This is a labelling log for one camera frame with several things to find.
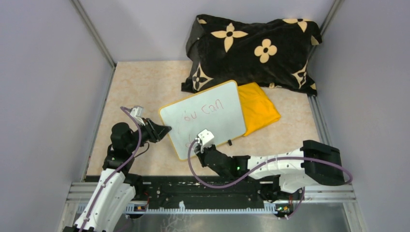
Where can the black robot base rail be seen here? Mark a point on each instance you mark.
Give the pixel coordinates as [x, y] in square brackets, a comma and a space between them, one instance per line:
[184, 195]

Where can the yellow zippered fabric pouch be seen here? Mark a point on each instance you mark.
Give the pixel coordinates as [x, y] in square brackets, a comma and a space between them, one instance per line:
[258, 111]

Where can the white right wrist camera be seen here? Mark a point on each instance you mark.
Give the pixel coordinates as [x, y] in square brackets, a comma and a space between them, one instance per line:
[205, 139]

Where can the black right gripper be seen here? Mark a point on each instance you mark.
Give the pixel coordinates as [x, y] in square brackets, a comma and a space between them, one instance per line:
[202, 155]

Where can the yellow framed whiteboard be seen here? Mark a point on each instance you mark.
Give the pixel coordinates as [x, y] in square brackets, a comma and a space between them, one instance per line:
[217, 109]

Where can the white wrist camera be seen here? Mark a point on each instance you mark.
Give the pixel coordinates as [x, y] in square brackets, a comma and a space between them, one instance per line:
[136, 113]
[205, 139]

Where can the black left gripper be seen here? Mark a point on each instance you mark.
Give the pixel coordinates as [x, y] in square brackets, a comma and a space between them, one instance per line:
[159, 132]

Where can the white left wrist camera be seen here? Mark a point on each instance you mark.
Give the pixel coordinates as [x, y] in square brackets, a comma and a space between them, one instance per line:
[136, 113]

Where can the black floral pillow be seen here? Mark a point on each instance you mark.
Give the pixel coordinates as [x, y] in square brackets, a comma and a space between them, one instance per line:
[272, 54]

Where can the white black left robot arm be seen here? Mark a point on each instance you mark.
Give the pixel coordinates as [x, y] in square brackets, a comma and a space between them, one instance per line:
[116, 186]

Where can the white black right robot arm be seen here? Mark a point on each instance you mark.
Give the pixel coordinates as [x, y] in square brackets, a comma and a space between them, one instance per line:
[313, 163]

